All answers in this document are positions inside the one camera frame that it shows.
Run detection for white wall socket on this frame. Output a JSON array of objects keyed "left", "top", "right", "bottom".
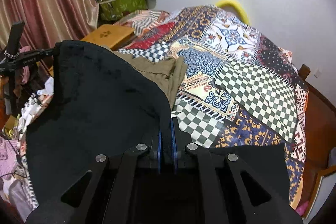
[{"left": 313, "top": 69, "right": 322, "bottom": 79}]

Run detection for pink cloth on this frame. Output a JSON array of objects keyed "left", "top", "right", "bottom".
[{"left": 19, "top": 46, "right": 31, "bottom": 85}]

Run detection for yellow headboard cushion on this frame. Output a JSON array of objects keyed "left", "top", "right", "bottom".
[{"left": 215, "top": 0, "right": 250, "bottom": 25}]

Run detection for patchwork patterned bedspread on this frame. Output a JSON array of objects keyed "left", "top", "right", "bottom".
[{"left": 20, "top": 6, "right": 307, "bottom": 208}]

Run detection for khaki pants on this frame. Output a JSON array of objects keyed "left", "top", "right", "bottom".
[{"left": 103, "top": 46, "right": 188, "bottom": 109}]

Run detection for wooden bed frame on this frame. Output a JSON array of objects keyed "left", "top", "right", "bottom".
[{"left": 299, "top": 82, "right": 335, "bottom": 223}]

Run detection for black pants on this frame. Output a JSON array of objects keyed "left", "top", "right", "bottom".
[{"left": 26, "top": 41, "right": 295, "bottom": 223}]

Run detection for wooden lap desk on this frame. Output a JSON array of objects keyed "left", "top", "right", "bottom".
[{"left": 82, "top": 24, "right": 134, "bottom": 50}]

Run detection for green fabric storage box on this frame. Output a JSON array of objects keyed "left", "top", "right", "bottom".
[{"left": 98, "top": 0, "right": 147, "bottom": 21}]

